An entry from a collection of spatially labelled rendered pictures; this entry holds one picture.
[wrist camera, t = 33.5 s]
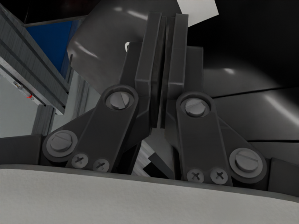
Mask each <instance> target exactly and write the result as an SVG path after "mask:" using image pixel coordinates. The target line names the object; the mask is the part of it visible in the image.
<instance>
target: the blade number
mask: <svg viewBox="0 0 299 224"><path fill-rule="evenodd" d="M129 42H141V41H140V39H139V37H138V36H137V34H136V32H135V30H134V28H131V29H130V30H128V31H127V32H125V33H124V34H123V35H121V36H120V37H119V38H117V39H116V40H115V41H114V42H113V45H114V46H115V48H116V49H117V51H118V52H119V53H120V55H121V56H122V58H123V60H125V56H126V53H127V49H128V45H129Z"/></svg>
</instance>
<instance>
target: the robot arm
mask: <svg viewBox="0 0 299 224"><path fill-rule="evenodd" d="M188 17H189V14H177V13H176V16H175V17H170V26H169V33H168V40H167V47H166V16H162V12H149V15H148V19H147V24H146V28H145V34H144V38H143V42H129V45H128V49H127V53H126V56H125V61H124V64H123V68H122V72H121V76H120V79H119V83H118V84H117V85H113V86H111V87H108V88H107V89H106V90H105V91H104V92H103V93H102V95H101V97H100V99H99V101H98V103H97V105H96V107H94V108H93V109H91V110H89V111H87V112H86V113H84V114H82V115H80V116H79V117H77V118H75V119H73V120H72V121H70V122H68V123H66V124H65V125H63V126H61V127H59V128H58V129H56V130H54V131H53V132H51V133H50V134H49V135H48V136H43V135H42V134H34V135H25V136H13V137H5V138H0V224H299V165H296V164H293V163H290V162H286V161H283V160H280V159H276V158H274V157H272V158H271V159H268V158H265V157H263V155H262V154H261V153H260V152H259V151H258V150H257V149H255V148H254V147H253V146H252V145H251V144H250V143H248V142H247V141H246V140H245V139H244V138H243V137H241V136H240V135H239V134H238V133H237V132H236V131H235V130H234V129H232V128H231V127H230V126H229V125H228V124H227V123H225V122H224V121H223V120H222V119H221V118H220V117H218V114H217V110H216V106H215V103H214V100H213V99H212V98H211V97H210V96H209V95H207V94H206V93H204V92H203V47H199V46H187V31H188ZM165 48H166V54H165ZM161 95H162V102H161V126H160V128H161V129H165V133H164V138H165V139H166V140H167V141H168V142H169V143H170V144H171V145H172V146H171V152H172V162H173V173H174V180H171V179H163V178H155V177H146V176H135V175H131V174H132V171H133V168H134V165H135V162H136V159H137V156H138V153H139V150H140V147H141V141H142V140H144V139H145V138H147V137H148V136H149V135H151V131H152V128H157V122H158V112H159V105H160V98H161Z"/></svg>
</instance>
